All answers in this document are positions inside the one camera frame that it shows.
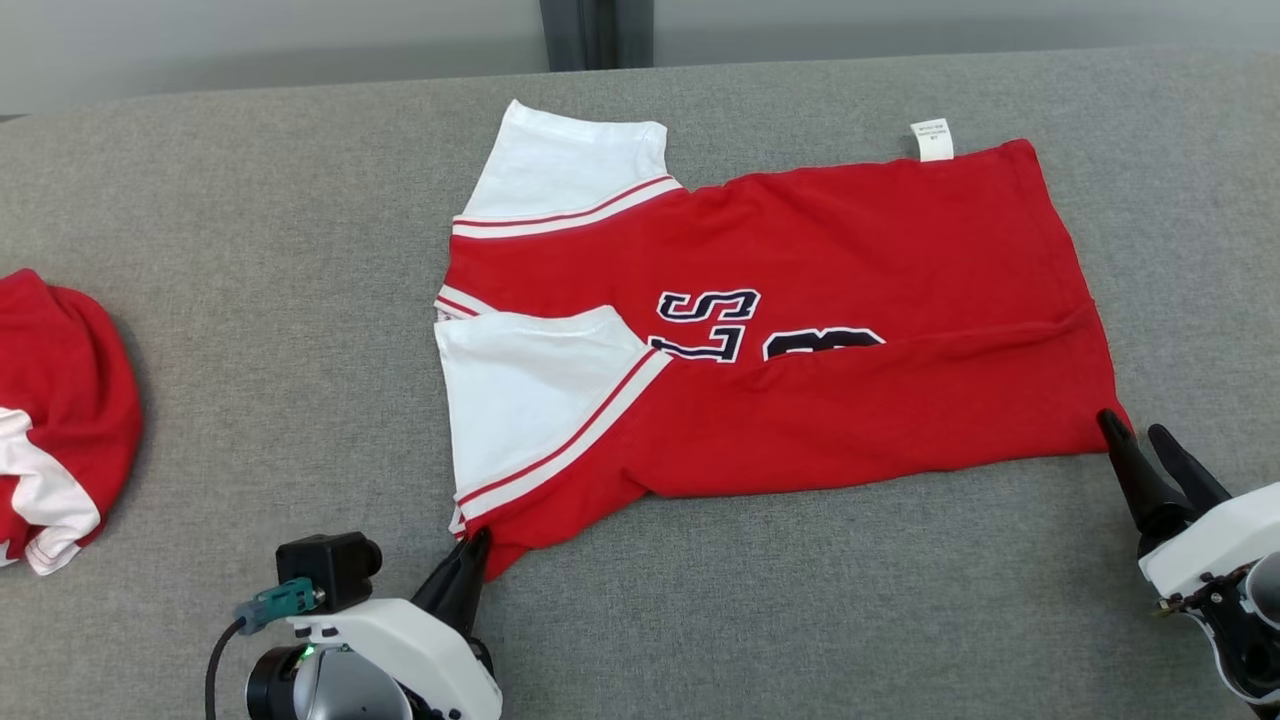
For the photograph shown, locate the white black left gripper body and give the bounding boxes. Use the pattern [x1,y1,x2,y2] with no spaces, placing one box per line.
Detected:
[285,597,504,720]

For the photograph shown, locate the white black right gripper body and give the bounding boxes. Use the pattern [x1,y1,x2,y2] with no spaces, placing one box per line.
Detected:
[1139,483,1280,603]

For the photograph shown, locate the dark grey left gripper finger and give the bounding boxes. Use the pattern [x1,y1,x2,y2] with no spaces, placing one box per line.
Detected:
[411,528,481,633]
[455,527,492,639]

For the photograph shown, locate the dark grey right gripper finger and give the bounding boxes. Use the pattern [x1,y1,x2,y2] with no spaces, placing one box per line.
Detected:
[1096,408,1198,558]
[1147,424,1233,513]

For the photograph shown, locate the red jersey with white sleeves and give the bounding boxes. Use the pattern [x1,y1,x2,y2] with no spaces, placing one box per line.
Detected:
[433,98,1134,581]

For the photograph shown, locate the red shorts with white stripe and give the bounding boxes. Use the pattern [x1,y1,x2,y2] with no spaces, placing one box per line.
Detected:
[0,268,144,576]

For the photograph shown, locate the left camera cable teal plug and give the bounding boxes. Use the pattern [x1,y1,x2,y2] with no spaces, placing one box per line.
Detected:
[205,577,326,720]

